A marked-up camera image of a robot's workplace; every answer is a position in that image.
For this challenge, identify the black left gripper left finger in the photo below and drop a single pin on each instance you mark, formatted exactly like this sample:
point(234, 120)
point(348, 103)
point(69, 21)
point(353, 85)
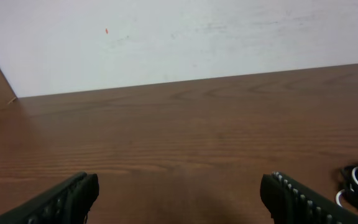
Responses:
point(69, 202)

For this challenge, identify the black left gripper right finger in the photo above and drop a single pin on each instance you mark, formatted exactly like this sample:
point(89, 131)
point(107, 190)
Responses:
point(290, 202)

